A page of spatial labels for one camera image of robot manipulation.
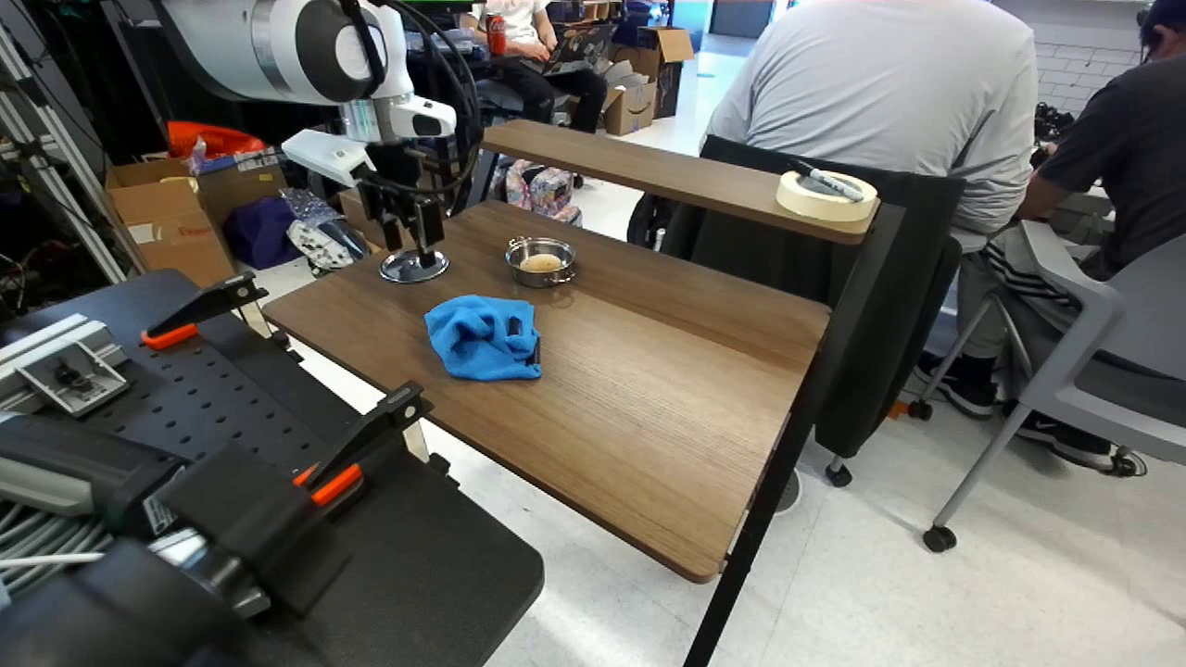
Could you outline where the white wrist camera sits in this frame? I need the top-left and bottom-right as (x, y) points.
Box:
(283, 131), (373, 190)

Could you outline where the orange black clamp near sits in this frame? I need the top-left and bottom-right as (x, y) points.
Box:
(167, 381), (425, 589)

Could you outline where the aluminium bracket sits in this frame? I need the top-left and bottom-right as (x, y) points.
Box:
(0, 313), (131, 418)

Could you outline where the black office chair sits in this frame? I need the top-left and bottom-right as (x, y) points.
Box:
(628, 164), (965, 486)

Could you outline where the person in dark shirt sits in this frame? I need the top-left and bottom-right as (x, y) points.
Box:
(1020, 0), (1186, 276)

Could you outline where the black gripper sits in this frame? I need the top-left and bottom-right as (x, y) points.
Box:
(360, 140), (465, 263)

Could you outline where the black perforated board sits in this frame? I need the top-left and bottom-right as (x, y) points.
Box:
(0, 269), (545, 667)

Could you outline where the small silver pot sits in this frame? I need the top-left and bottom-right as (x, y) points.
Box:
(506, 237), (577, 289)

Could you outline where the orange black clamp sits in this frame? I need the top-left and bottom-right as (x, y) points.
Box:
(167, 381), (425, 589)
(140, 273), (267, 353)

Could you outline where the person in grey shirt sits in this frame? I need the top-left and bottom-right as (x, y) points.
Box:
(702, 0), (1043, 422)

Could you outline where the roll of masking tape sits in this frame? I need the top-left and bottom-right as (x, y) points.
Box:
(775, 166), (879, 224)

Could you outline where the grey office chair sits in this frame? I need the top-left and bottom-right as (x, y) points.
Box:
(923, 223), (1186, 551)

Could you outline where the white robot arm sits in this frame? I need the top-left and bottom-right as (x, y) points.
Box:
(154, 0), (460, 276)

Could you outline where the blue cloth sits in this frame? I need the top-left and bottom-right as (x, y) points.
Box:
(422, 292), (543, 381)

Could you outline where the wooden side table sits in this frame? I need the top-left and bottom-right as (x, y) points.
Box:
(260, 195), (834, 667)

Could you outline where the silver pot lid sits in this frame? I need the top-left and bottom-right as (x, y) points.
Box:
(378, 249), (449, 286)

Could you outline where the orange black clamp far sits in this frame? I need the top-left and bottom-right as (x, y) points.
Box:
(140, 273), (267, 353)

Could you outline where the wooden shelf board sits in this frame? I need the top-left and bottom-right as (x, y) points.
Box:
(483, 119), (879, 243)

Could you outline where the cardboard box left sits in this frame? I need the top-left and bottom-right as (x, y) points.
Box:
(105, 158), (283, 286)

